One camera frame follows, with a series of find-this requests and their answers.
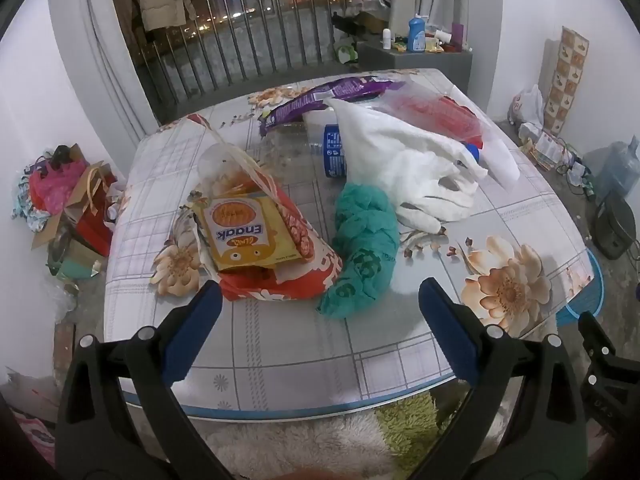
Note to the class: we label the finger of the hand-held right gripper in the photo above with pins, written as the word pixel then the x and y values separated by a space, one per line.
pixel 597 340

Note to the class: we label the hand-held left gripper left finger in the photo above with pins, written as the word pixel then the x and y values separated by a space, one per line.
pixel 192 330

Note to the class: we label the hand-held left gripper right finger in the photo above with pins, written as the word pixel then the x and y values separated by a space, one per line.
pixel 445 330

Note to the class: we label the blue plastic wastebasket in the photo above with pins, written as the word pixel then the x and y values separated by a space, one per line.
pixel 587 300

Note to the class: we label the yellow snack packet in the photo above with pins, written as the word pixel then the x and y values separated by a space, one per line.
pixel 240 230

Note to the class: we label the green plastic bag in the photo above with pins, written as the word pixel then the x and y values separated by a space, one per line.
pixel 365 240

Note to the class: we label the red snack bag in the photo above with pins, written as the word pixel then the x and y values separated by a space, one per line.
pixel 310 280

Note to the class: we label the clear white plastic bag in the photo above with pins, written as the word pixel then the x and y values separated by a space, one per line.
pixel 500 160

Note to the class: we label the clear bottle with blue label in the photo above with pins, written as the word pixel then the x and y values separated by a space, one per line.
pixel 334 152

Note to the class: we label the red bottle with blue cap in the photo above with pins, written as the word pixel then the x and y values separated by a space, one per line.
pixel 435 115

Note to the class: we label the purple snack packet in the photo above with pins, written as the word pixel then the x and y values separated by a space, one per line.
pixel 345 87

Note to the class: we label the green fluffy rug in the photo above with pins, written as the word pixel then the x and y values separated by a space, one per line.
pixel 405 425

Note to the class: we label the floral checked tablecloth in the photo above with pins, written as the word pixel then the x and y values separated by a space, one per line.
pixel 300 360

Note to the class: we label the black rice cooker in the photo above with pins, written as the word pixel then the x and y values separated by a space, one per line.
pixel 612 225

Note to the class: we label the green box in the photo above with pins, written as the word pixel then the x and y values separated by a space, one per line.
pixel 75 262

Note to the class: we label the red gift bag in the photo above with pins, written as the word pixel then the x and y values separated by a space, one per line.
pixel 95 232

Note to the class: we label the white fluffy rug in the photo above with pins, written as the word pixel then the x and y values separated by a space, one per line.
pixel 300 445

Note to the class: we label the large blue water jug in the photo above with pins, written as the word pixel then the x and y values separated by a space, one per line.
pixel 615 165

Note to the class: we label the brown paper gift bag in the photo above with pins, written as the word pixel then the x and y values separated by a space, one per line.
pixel 92 185

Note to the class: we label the pile of paper packets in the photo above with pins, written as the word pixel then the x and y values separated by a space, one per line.
pixel 545 150

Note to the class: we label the pink plastic bag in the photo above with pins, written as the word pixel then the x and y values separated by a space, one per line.
pixel 55 187

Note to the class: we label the patterned cloth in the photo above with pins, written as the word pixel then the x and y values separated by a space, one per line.
pixel 27 207

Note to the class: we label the white plastic shopping bag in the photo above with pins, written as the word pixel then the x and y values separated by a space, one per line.
pixel 527 105

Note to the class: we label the patterned rolled mat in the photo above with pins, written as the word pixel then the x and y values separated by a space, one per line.
pixel 565 80

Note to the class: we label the grey cabinet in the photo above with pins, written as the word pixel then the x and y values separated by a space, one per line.
pixel 415 60

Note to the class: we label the white tube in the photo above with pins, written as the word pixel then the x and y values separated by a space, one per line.
pixel 443 35

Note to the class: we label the purple box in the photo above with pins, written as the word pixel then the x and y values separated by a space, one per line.
pixel 459 35

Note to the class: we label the blue detergent bottle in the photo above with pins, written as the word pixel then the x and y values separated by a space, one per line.
pixel 416 35

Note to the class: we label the white roll-on bottle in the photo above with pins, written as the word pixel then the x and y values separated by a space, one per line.
pixel 387 39

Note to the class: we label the brown hanging coat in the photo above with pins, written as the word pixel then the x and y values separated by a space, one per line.
pixel 125 0

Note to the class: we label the pile of clothes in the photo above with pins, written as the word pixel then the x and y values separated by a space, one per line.
pixel 370 0

